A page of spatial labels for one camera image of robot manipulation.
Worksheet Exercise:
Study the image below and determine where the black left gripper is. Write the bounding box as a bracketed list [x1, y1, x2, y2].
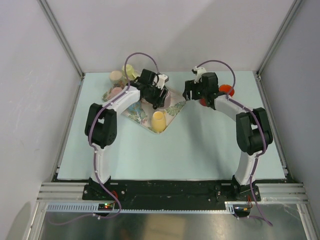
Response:
[144, 82, 168, 108]

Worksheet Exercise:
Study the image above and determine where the red mug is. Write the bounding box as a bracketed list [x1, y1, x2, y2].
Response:
[199, 98, 208, 107]

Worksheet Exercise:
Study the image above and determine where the orange mug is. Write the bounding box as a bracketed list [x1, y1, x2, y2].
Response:
[219, 84, 235, 98]

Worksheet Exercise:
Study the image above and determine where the purple mug black handle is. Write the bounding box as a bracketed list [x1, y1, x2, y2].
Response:
[159, 91, 171, 109]

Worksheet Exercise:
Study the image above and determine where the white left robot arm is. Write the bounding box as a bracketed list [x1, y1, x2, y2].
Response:
[84, 69, 169, 200]

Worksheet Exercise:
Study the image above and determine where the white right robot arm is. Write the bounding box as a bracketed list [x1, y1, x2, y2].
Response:
[182, 68, 273, 201]

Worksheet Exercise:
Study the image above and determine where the pale yellow green mug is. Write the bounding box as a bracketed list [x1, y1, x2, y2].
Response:
[122, 64, 140, 81]

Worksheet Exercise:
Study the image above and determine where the pink octagonal mug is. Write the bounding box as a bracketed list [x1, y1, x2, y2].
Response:
[107, 87, 123, 100]

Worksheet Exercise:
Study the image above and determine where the beige mug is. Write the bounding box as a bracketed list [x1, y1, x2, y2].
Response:
[109, 70, 123, 85]

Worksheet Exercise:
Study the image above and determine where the leaf pattern serving tray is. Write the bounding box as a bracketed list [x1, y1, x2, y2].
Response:
[102, 76, 186, 134]

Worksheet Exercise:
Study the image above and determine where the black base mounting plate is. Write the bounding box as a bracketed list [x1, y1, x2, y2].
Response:
[82, 179, 261, 211]

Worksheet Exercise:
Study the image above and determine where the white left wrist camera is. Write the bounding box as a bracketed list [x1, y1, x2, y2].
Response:
[153, 74, 169, 90]

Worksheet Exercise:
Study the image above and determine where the grey slotted cable duct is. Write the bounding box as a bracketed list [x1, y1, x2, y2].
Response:
[46, 202, 249, 214]

